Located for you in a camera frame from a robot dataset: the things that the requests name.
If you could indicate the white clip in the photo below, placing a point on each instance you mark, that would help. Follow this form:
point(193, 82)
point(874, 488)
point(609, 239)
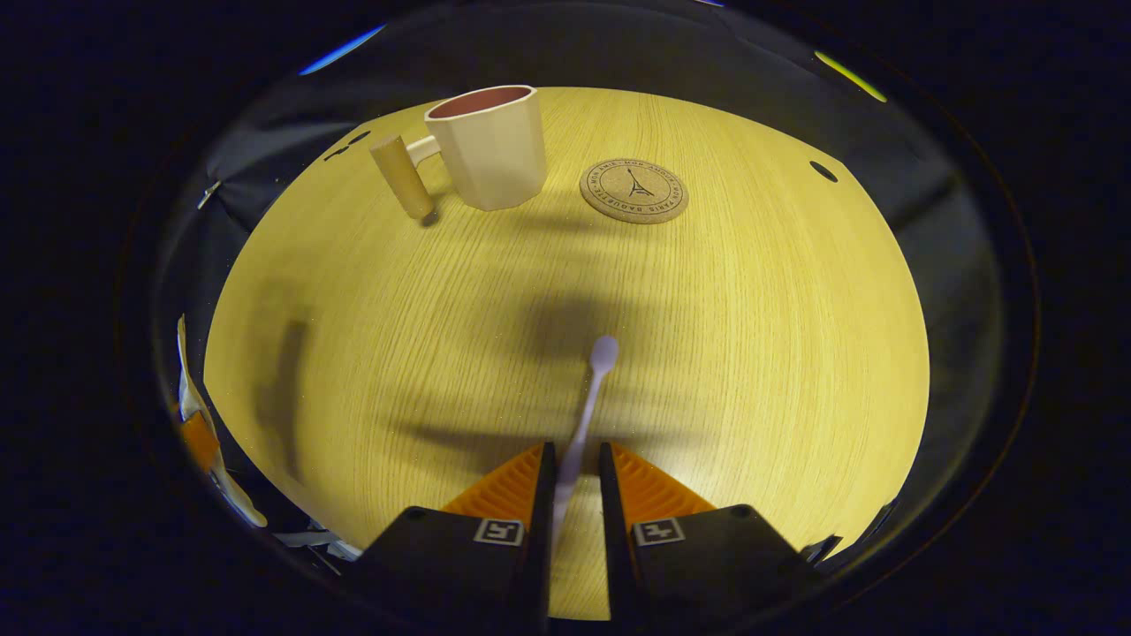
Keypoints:
point(209, 193)

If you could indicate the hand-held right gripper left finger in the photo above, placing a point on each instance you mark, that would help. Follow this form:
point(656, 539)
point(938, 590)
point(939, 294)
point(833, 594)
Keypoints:
point(541, 503)

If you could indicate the round cork coaster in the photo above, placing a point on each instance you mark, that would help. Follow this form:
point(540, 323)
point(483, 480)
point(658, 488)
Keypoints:
point(633, 203)

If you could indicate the white toothbrush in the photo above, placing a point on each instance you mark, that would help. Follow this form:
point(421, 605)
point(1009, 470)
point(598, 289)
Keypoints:
point(583, 424)

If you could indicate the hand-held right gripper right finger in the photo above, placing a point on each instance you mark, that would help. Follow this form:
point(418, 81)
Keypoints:
point(614, 530)

